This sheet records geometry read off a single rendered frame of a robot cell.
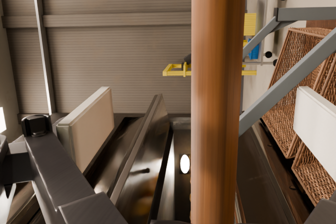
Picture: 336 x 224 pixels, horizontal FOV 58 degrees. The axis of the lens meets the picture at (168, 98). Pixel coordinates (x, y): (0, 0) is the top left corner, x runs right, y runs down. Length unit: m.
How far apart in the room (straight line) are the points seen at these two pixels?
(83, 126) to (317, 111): 0.12
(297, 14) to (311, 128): 0.90
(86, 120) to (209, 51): 0.08
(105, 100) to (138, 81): 8.01
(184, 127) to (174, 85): 6.33
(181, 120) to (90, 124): 1.61
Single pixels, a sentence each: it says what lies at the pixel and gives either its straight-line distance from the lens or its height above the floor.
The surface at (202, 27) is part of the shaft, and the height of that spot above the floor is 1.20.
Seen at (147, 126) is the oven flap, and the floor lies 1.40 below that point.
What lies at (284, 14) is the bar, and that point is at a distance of 1.06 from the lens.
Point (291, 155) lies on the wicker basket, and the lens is 1.30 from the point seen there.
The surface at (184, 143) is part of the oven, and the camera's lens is 1.83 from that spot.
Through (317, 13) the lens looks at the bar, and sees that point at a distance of 1.09.
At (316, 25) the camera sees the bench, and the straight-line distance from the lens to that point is 1.81.
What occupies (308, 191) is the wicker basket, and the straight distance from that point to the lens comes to 1.11.
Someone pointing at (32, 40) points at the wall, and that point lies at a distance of 9.02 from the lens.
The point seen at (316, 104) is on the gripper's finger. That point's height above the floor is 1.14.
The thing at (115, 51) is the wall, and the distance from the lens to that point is 8.20.
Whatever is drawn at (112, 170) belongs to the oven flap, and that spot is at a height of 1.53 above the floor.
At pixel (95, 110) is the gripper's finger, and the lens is 0.18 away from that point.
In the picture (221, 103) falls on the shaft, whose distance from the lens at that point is 0.18.
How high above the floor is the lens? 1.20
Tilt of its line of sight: 5 degrees up
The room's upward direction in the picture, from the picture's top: 90 degrees counter-clockwise
